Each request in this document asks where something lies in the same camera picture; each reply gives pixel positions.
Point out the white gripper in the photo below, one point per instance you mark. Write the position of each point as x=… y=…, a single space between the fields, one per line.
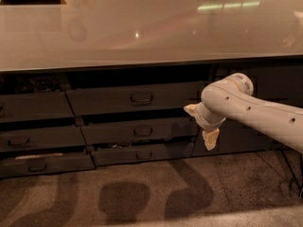
x=203 y=120

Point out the grey drawer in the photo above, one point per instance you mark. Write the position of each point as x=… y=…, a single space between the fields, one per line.
x=134 y=98
x=129 y=131
x=138 y=154
x=36 y=106
x=46 y=165
x=58 y=137

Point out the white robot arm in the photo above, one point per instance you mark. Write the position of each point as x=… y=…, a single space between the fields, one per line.
x=232 y=97

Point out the grey cabinet door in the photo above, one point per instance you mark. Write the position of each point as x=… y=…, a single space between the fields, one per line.
x=279 y=84

